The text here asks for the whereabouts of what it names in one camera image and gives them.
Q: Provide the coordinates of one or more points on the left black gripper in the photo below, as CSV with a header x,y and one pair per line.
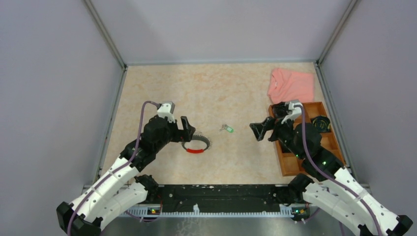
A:
x,y
179,133

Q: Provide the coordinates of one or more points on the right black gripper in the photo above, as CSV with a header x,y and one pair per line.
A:
x,y
260,129

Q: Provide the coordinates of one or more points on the metal keyring with red handle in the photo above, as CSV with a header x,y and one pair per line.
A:
x,y
198,144

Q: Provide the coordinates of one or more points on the green key tag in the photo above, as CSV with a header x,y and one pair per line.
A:
x,y
227,128

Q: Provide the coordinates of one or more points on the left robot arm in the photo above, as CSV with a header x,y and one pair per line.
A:
x,y
89,214

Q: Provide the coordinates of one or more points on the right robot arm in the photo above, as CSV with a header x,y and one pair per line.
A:
x,y
327,183

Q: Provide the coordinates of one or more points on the black coil top left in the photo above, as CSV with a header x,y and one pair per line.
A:
x,y
280,110

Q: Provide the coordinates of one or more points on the wooden compartment tray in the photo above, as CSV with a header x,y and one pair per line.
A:
x,y
290,164

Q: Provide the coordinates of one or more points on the pink folded cloth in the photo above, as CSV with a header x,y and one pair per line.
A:
x,y
287,85

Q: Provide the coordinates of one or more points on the black yellow coil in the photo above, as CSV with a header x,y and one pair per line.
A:
x,y
322,124

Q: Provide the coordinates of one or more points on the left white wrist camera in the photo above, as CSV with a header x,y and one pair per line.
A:
x,y
166,110

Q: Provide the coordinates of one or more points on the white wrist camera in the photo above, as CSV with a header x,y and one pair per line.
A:
x,y
293,110
166,110

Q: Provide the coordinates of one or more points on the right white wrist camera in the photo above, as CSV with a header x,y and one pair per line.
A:
x,y
293,110

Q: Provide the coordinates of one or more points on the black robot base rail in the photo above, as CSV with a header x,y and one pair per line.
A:
x,y
231,198

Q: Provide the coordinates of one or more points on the white slotted cable duct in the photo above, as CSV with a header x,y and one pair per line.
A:
x,y
195,212

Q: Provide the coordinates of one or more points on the aluminium frame right rail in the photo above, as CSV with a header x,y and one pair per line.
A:
x,y
319,68

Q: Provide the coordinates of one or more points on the aluminium frame rail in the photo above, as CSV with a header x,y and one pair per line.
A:
x,y
111,46
319,68

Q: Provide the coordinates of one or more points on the aluminium frame left rail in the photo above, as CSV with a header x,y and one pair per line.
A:
x,y
111,46

